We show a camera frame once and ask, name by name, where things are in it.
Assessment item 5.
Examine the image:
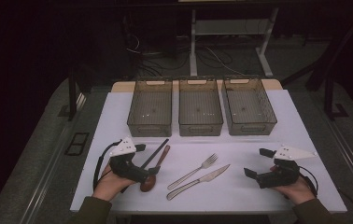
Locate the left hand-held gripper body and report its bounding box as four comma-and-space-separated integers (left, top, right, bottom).
108, 136, 151, 185

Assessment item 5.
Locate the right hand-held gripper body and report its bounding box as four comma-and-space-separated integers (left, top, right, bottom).
256, 144, 318, 189

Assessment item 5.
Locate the brown wooden spoon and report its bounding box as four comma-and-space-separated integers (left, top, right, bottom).
139, 144, 172, 193

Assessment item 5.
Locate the silver metal fork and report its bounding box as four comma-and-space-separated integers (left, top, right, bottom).
167, 152, 219, 191

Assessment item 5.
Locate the smoky transparent plastic bin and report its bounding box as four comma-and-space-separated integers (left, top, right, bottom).
126, 77, 174, 138
177, 77, 224, 137
221, 76, 278, 136

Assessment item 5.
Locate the silver metal knife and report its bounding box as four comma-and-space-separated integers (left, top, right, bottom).
165, 163, 231, 202

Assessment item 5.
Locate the person's left hand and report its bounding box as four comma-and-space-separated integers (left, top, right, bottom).
92, 164, 136, 203

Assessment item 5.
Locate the person's right hand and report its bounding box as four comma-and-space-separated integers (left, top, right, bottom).
271, 176, 317, 205

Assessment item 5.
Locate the black stand with foot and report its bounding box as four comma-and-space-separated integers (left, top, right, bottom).
323, 76, 350, 121

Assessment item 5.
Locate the black upright stand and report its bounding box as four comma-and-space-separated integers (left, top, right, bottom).
67, 66, 79, 121

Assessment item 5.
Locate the black slanted bar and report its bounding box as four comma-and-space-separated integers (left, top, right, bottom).
280, 8, 353, 89

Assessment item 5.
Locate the right hand-held gripper black cable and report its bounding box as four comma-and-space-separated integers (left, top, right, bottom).
299, 166, 319, 198

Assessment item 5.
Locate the black floor cable bundle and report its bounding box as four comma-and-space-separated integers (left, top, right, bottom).
134, 46, 234, 77

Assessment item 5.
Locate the white floor cable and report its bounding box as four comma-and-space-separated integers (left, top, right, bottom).
205, 46, 246, 77

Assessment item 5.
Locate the white metal table frame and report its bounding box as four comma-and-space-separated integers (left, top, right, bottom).
190, 7, 280, 78

